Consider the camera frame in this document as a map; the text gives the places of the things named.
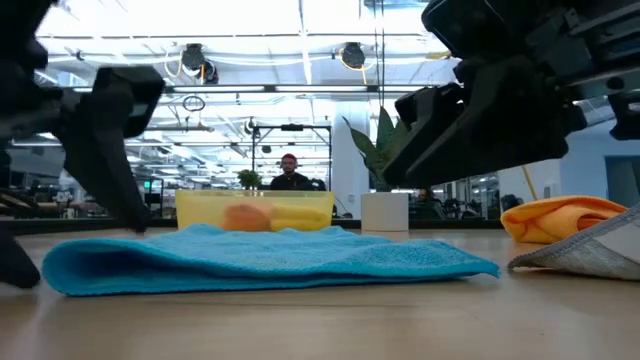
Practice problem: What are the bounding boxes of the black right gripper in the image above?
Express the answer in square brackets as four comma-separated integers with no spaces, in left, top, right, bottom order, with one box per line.
[404,0,640,189]

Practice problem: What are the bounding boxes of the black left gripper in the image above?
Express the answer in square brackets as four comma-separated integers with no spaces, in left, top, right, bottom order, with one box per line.
[0,49,152,234]

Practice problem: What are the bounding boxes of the yellow plastic bin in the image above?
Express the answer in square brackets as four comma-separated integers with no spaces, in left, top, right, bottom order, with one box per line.
[174,189,336,232]

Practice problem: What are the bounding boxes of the orange microfiber towel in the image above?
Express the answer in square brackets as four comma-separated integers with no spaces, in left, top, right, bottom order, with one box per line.
[500,195,629,245]

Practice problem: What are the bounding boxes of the pink microfiber towel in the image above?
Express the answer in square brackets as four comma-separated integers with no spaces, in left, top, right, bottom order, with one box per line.
[222,202,274,232]

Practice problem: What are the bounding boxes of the yellow microfiber towel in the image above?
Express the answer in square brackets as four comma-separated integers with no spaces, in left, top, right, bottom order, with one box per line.
[269,203,331,232]

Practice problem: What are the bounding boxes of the blue microfiber towel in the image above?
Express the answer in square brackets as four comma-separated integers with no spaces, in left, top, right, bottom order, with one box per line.
[41,223,501,297]

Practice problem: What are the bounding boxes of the grey microfiber towel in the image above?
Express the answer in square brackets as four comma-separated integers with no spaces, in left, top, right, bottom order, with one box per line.
[508,202,640,281]

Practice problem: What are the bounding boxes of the snake plant in white pot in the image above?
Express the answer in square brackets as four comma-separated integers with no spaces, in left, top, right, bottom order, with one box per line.
[342,106,416,234]

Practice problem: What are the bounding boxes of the small green plant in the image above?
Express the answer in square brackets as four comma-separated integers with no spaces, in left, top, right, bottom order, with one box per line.
[236,168,263,191]

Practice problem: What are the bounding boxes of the person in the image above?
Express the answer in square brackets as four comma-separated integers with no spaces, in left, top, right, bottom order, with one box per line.
[269,153,314,191]

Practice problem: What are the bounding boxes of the yellow cable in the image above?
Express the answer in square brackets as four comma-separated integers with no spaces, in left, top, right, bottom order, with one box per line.
[521,164,540,202]

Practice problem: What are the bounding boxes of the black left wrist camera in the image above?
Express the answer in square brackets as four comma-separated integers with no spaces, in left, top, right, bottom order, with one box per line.
[94,66,166,139]

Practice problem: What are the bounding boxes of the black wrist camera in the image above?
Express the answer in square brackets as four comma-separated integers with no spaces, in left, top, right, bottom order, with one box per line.
[94,66,166,139]
[421,0,531,62]

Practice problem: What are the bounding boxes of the thin black hanging cable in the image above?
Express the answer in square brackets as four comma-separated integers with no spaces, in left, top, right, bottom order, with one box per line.
[380,0,387,109]
[372,0,379,109]

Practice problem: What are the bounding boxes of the large black cable reel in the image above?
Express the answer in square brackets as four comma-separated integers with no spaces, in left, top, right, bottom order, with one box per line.
[341,41,368,70]
[180,42,220,85]

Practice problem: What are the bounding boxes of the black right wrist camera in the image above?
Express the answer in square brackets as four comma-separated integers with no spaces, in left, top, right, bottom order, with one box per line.
[421,0,531,62]

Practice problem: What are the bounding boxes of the black frame stand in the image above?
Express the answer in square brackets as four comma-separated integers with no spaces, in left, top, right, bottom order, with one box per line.
[251,123,333,191]

